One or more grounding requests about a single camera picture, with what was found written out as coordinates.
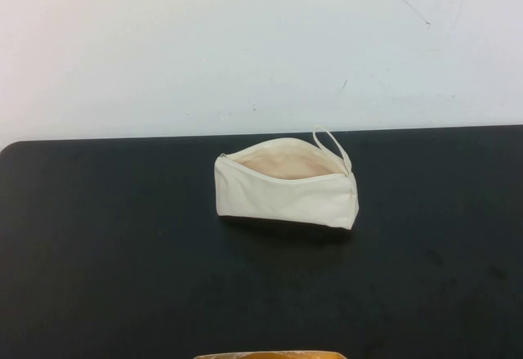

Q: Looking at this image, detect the yellow cardboard box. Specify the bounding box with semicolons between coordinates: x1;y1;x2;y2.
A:
192;349;343;359

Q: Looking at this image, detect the cream fabric pencil case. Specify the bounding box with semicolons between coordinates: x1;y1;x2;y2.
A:
213;126;360;232

